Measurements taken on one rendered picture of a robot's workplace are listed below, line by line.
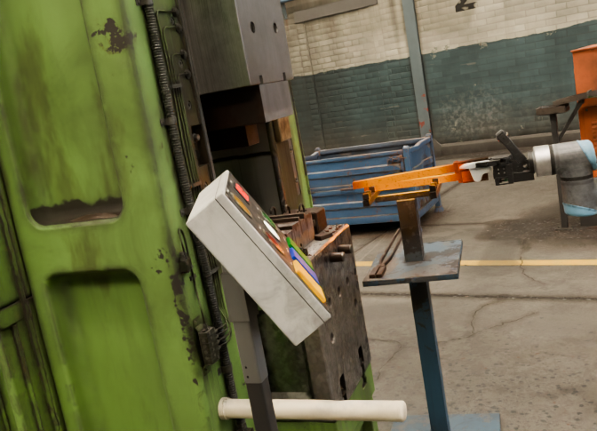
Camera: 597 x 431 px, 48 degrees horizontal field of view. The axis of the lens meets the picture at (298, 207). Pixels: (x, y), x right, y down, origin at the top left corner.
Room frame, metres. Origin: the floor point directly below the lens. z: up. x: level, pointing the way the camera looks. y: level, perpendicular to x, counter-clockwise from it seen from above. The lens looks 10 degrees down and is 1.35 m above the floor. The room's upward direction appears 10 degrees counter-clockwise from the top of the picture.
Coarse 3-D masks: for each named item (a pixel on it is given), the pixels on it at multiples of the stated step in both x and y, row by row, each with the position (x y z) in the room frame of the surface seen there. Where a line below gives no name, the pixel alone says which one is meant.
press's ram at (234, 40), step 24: (192, 0) 1.70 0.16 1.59; (216, 0) 1.68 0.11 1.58; (240, 0) 1.69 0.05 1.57; (264, 0) 1.83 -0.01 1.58; (192, 24) 1.70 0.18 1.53; (216, 24) 1.68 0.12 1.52; (240, 24) 1.66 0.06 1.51; (264, 24) 1.80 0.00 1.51; (192, 48) 1.71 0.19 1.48; (216, 48) 1.69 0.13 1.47; (240, 48) 1.66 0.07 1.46; (264, 48) 1.77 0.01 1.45; (288, 48) 1.93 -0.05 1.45; (216, 72) 1.69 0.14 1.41; (240, 72) 1.67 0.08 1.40; (264, 72) 1.75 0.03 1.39; (288, 72) 1.90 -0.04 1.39
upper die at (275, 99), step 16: (208, 96) 1.76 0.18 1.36; (224, 96) 1.74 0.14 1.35; (240, 96) 1.73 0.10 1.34; (256, 96) 1.71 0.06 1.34; (272, 96) 1.77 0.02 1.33; (288, 96) 1.87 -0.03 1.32; (208, 112) 1.76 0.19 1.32; (224, 112) 1.75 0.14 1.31; (240, 112) 1.73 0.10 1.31; (256, 112) 1.71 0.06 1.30; (272, 112) 1.75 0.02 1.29; (288, 112) 1.85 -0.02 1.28; (208, 128) 1.77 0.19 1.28; (224, 128) 1.75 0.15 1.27
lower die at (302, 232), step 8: (272, 216) 1.88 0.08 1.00; (304, 216) 1.84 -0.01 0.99; (280, 224) 1.79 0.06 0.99; (288, 224) 1.77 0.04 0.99; (296, 224) 1.78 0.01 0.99; (304, 224) 1.83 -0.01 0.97; (312, 224) 1.88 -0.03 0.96; (288, 232) 1.72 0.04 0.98; (296, 232) 1.77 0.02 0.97; (304, 232) 1.82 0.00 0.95; (312, 232) 1.87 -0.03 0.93; (296, 240) 1.76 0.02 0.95; (304, 240) 1.81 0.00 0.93
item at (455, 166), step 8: (464, 160) 2.05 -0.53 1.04; (472, 160) 2.01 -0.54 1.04; (480, 160) 2.01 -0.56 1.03; (432, 168) 2.06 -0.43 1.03; (440, 168) 2.04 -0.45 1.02; (448, 168) 2.04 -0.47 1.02; (456, 168) 2.02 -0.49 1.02; (384, 176) 2.11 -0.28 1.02; (392, 176) 2.09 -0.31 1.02; (400, 176) 2.08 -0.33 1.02; (408, 176) 2.07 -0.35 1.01; (416, 176) 2.07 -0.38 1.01; (424, 176) 2.06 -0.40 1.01; (360, 184) 2.12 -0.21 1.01; (368, 184) 2.11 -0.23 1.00; (376, 184) 2.11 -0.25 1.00
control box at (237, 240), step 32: (224, 192) 1.10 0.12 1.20; (192, 224) 1.07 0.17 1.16; (224, 224) 1.08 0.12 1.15; (256, 224) 1.14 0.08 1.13; (224, 256) 1.08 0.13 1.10; (256, 256) 1.08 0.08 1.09; (288, 256) 1.19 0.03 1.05; (256, 288) 1.08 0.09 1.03; (288, 288) 1.08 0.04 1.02; (288, 320) 1.08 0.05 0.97; (320, 320) 1.08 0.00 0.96
